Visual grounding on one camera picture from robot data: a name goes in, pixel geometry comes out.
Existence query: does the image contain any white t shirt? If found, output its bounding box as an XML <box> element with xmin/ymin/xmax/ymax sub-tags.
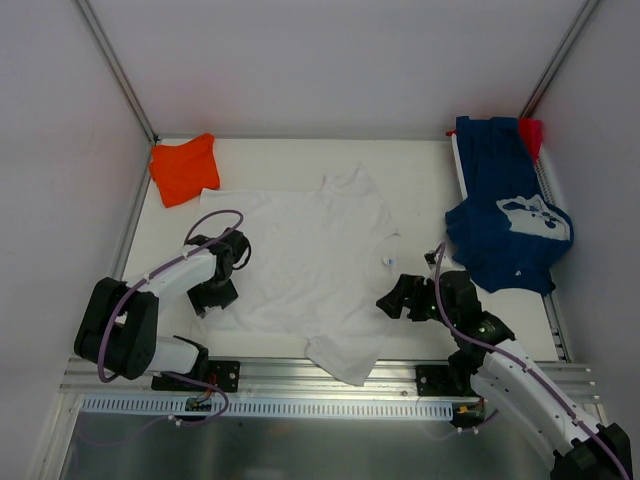
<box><xmin>198</xmin><ymin>165</ymin><xmax>400</xmax><ymax>386</ymax></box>

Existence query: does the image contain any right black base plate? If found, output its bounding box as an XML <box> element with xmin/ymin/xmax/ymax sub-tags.
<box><xmin>415</xmin><ymin>365</ymin><xmax>461</xmax><ymax>397</ymax></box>

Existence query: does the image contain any orange t shirt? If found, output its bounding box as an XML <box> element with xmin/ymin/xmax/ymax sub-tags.
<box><xmin>149</xmin><ymin>133</ymin><xmax>221</xmax><ymax>208</ymax></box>

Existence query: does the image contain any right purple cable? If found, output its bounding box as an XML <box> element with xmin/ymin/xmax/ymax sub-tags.
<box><xmin>433</xmin><ymin>242</ymin><xmax>632</xmax><ymax>480</ymax></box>

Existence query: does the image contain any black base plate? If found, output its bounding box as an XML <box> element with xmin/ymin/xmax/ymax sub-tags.
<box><xmin>415</xmin><ymin>365</ymin><xmax>461</xmax><ymax>397</ymax></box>
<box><xmin>151</xmin><ymin>360</ymin><xmax>241</xmax><ymax>393</ymax></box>

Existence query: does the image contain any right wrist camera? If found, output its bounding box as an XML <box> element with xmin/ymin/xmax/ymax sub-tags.
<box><xmin>424</xmin><ymin>250</ymin><xmax>440</xmax><ymax>270</ymax></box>

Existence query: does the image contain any aluminium mounting rail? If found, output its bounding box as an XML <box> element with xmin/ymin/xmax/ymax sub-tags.
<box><xmin>59</xmin><ymin>358</ymin><xmax>601</xmax><ymax>403</ymax></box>

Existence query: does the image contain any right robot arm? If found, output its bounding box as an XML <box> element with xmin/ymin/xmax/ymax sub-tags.
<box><xmin>376</xmin><ymin>270</ymin><xmax>633</xmax><ymax>479</ymax></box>

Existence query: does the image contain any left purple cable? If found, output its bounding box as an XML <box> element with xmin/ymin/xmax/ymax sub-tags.
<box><xmin>97</xmin><ymin>208</ymin><xmax>246</xmax><ymax>426</ymax></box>

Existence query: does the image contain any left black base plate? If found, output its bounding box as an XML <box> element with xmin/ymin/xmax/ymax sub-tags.
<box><xmin>151</xmin><ymin>360</ymin><xmax>241</xmax><ymax>393</ymax></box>

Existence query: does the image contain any purple cable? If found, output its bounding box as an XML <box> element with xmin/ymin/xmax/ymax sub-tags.
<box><xmin>433</xmin><ymin>242</ymin><xmax>632</xmax><ymax>480</ymax></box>
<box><xmin>97</xmin><ymin>208</ymin><xmax>246</xmax><ymax>426</ymax></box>

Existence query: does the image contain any red t shirt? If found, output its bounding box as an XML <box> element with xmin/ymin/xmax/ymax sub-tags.
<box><xmin>518</xmin><ymin>118</ymin><xmax>544</xmax><ymax>163</ymax></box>

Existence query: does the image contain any blue printed t shirt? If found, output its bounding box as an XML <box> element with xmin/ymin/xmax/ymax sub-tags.
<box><xmin>445</xmin><ymin>116</ymin><xmax>574</xmax><ymax>295</ymax></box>

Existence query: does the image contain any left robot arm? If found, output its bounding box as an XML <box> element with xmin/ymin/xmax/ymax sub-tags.
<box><xmin>74</xmin><ymin>228</ymin><xmax>251</xmax><ymax>390</ymax></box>

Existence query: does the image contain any white perforated basket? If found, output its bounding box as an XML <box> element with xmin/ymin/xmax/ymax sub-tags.
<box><xmin>449</xmin><ymin>132</ymin><xmax>566</xmax><ymax>209</ymax></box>

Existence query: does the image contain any white slotted cable duct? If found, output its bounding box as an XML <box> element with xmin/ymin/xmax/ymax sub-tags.
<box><xmin>81</xmin><ymin>395</ymin><xmax>454</xmax><ymax>422</ymax></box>

